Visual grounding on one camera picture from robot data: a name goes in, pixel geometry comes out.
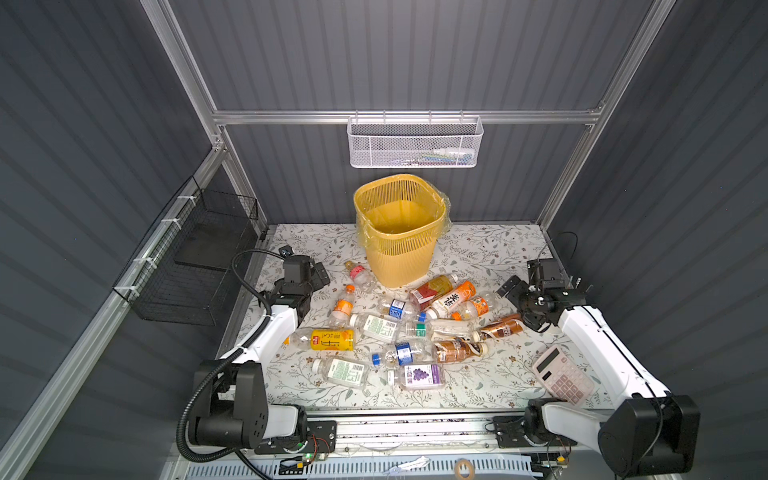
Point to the yellow plastic waste bin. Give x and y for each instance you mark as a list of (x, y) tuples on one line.
[(400, 270)]

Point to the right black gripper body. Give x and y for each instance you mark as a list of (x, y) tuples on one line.
[(522, 296)]

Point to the green label bottle upper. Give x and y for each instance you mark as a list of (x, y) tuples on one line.
[(376, 327)]

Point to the orange label clear bottle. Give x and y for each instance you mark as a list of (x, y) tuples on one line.
[(342, 310)]

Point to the black wire side basket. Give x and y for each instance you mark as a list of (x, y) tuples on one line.
[(185, 277)]

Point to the white wire wall basket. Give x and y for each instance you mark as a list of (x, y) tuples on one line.
[(408, 143)]

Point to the tape roll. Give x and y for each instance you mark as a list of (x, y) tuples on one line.
[(464, 470)]

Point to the brown coffee label bottle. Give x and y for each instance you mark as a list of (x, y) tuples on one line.
[(457, 350)]

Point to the green label bottle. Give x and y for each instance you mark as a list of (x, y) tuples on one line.
[(376, 327), (340, 371)]

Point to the red yellow tea bottle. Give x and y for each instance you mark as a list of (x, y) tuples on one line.
[(423, 295)]

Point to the yellow bin liner bag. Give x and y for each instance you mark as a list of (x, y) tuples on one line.
[(400, 213)]

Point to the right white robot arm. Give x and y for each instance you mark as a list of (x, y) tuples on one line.
[(649, 432)]

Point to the floral table mat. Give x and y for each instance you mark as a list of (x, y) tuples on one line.
[(483, 254)]

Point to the orange white label bottle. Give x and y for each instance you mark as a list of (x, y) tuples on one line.
[(444, 306)]

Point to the green label bottle lower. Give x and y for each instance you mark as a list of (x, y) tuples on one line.
[(340, 371)]

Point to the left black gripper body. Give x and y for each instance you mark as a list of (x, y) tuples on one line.
[(317, 279)]

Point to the blue label bottle lower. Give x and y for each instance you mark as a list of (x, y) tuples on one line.
[(402, 353)]

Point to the white tube in basket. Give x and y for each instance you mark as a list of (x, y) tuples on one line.
[(457, 153)]

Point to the blue label bottle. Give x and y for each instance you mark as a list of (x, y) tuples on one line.
[(401, 310), (402, 353)]

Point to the pink calculator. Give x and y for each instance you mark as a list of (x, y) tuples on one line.
[(562, 378)]

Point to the yellow label juice bottle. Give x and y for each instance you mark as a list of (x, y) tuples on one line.
[(320, 339)]

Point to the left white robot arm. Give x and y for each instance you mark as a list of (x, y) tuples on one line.
[(229, 411)]

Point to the purple grape label bottle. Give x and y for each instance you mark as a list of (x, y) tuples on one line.
[(417, 377)]

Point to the small orange label bottle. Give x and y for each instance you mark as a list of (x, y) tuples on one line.
[(472, 309)]

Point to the blue label bottle upper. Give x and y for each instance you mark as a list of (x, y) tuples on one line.
[(401, 310)]

